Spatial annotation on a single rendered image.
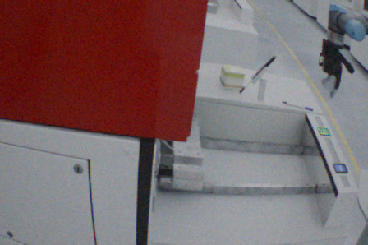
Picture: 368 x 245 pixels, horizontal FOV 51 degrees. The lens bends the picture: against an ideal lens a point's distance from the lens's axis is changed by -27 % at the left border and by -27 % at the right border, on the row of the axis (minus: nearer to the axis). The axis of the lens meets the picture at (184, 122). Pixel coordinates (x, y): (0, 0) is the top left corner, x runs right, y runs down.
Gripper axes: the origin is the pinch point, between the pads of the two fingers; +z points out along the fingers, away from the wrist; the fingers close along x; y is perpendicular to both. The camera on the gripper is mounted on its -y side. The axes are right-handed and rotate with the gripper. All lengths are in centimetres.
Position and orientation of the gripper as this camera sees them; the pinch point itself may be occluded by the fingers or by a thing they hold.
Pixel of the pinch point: (333, 94)
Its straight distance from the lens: 156.8
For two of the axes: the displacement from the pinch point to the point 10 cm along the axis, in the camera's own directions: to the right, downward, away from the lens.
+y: -9.9, -1.1, -0.6
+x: 0.1, 4.4, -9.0
